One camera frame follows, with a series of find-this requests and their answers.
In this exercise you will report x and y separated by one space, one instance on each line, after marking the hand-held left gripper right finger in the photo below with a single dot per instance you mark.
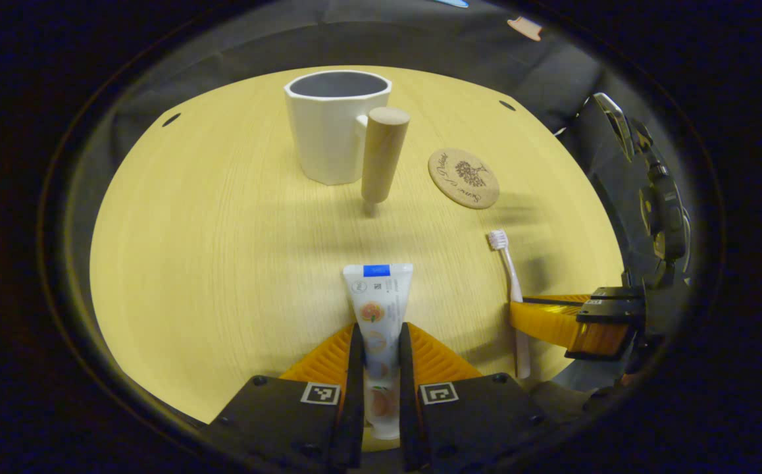
408 408

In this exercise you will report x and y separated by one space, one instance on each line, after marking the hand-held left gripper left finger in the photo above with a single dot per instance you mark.
356 408

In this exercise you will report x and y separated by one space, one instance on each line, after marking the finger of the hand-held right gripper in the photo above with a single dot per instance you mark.
608 319
618 295

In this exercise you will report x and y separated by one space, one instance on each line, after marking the pink toothbrush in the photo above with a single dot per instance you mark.
514 276

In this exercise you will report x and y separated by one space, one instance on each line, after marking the white toothpaste tube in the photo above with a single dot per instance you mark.
378 296

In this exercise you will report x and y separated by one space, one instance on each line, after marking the round wooden coaster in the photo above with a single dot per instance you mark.
463 178

